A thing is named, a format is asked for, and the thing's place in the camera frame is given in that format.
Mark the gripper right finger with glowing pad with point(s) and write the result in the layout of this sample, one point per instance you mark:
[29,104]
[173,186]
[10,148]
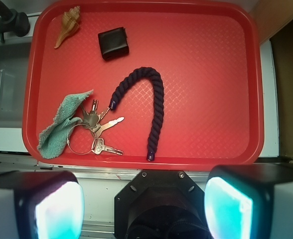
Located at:
[250,201]

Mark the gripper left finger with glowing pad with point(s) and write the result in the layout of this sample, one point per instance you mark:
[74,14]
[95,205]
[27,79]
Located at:
[40,205]

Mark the teal blue cloth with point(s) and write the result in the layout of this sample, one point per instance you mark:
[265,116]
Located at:
[53,139]

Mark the red plastic tray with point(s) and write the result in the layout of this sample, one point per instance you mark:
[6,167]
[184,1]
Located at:
[207,54]

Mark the grey metal sink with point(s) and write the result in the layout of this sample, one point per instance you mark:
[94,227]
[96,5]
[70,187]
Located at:
[14,58]

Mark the black leather wallet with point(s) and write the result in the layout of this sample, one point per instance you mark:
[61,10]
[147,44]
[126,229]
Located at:
[113,43]

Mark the tan spiral seashell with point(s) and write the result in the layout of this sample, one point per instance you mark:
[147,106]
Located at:
[69,25]

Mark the silver key bunch on ring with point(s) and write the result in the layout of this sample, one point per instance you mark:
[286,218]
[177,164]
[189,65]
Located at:
[91,121]

